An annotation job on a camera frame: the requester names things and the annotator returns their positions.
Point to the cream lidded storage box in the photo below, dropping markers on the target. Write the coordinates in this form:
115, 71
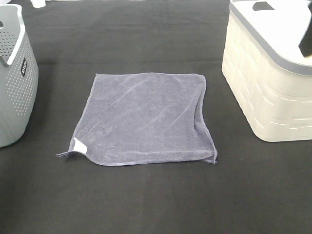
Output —
264, 66

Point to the grey-blue microfibre towel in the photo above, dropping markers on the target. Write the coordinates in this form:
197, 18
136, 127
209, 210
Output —
144, 118

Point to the white object at table edge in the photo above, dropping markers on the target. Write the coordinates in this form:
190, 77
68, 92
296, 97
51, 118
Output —
38, 3

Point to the black table cloth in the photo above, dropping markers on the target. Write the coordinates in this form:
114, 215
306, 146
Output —
256, 187

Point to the grey perforated laundry basket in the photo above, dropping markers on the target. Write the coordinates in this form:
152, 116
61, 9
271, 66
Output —
19, 74

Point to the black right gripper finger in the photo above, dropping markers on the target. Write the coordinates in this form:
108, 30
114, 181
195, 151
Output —
305, 45

